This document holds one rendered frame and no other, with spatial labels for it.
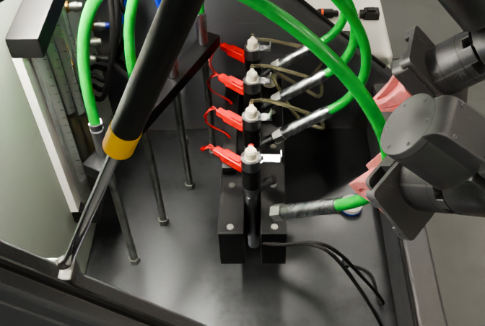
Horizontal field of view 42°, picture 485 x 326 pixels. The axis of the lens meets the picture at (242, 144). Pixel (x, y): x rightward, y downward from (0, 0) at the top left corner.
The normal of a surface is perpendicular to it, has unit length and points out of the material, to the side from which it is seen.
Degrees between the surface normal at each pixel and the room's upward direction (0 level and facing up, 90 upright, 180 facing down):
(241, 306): 0
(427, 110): 52
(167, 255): 0
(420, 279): 0
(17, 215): 90
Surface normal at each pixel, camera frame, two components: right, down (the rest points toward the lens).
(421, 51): 0.65, -0.35
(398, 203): 0.41, -0.03
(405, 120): -0.79, -0.50
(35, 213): 1.00, 0.00
